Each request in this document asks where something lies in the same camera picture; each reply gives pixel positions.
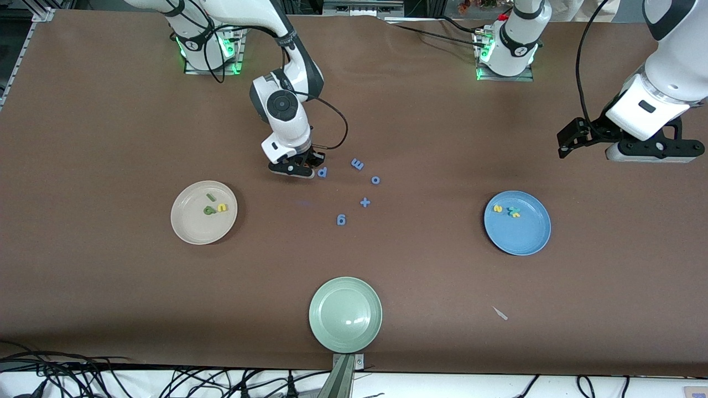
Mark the blue plate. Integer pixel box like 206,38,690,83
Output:
484,191,552,256

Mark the person in pale clothes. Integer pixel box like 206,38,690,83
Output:
545,0,581,22

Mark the beige plate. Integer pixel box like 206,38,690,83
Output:
170,181,238,245

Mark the green plate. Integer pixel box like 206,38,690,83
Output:
309,277,383,354

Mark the brown table cover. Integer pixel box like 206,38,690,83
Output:
0,8,708,378

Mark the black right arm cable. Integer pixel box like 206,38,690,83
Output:
202,22,349,151

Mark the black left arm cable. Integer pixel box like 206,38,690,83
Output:
575,0,609,125

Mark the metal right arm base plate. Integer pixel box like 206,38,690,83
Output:
185,33,244,75

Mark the grey metal rail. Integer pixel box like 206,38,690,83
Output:
322,0,405,16

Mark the black cable to arm base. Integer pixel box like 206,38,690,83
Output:
387,17,487,48

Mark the grey metal camera mount post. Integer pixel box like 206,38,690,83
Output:
317,354,366,398

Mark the aluminium frame rail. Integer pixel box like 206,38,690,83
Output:
0,7,56,111

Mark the thick black cable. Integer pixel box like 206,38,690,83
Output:
0,350,133,370

